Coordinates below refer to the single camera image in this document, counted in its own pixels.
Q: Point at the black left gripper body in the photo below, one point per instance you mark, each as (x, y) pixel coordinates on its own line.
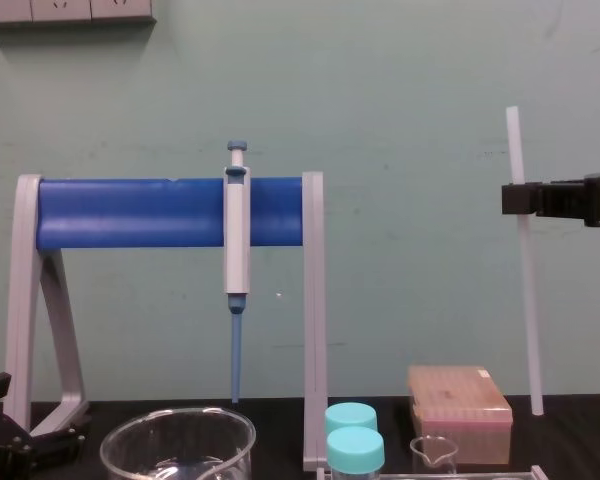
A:
(0, 445)

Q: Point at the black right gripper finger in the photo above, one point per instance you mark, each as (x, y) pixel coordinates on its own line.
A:
(519, 199)

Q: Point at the white stirring rod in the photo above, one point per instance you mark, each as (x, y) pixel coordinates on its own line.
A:
(517, 150)

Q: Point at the large glass beaker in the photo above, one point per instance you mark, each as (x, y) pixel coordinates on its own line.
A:
(180, 440)

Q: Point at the grey and blue pipette stand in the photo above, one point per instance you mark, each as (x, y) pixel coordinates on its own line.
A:
(130, 215)

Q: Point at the orange pipette tip box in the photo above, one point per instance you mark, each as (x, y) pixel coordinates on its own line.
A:
(460, 415)

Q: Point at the black table cloth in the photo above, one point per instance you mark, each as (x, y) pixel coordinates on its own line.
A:
(570, 445)

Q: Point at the small glass beaker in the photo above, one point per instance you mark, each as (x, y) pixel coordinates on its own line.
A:
(432, 452)

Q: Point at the white and blue pipette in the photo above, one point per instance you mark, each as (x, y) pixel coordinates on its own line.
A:
(237, 240)

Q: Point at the teal capped sample tube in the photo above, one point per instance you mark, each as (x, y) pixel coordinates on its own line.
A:
(350, 415)
(355, 447)

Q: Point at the clear plastic tube rack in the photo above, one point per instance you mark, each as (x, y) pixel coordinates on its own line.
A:
(480, 475)

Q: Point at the white wall socket panel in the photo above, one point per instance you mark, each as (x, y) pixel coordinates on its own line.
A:
(65, 10)

